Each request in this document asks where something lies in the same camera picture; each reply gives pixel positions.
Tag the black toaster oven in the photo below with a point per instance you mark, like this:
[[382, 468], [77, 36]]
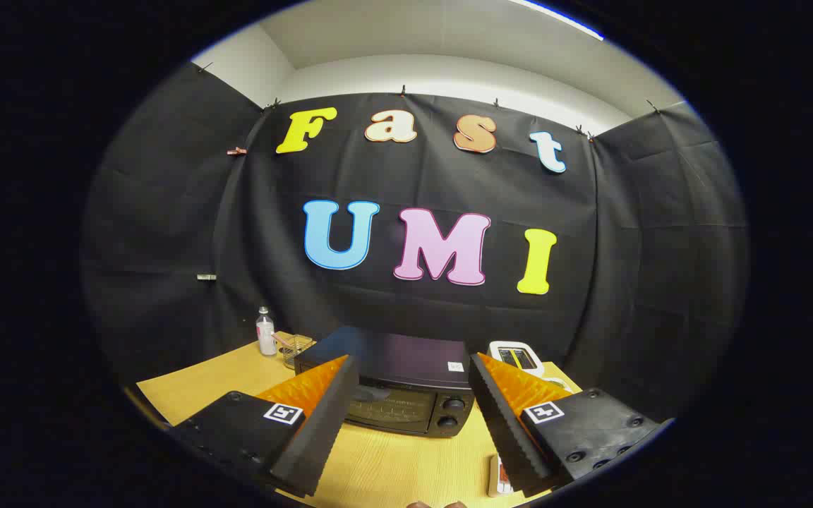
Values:
[[406, 360]]

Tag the clear plastic bottle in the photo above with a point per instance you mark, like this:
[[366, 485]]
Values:
[[266, 340]]

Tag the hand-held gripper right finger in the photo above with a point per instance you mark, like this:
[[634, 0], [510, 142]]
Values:
[[502, 423]]

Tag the clear glass cup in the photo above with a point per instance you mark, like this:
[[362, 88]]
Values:
[[297, 351]]

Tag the white ribbed tray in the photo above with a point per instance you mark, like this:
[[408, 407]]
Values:
[[507, 485]]

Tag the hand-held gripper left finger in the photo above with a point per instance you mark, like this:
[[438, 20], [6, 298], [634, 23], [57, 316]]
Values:
[[322, 430]]

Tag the white toaster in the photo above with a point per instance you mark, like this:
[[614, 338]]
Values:
[[500, 346]]

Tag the black backdrop cloth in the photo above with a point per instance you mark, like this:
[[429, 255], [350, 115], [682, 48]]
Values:
[[413, 317]]

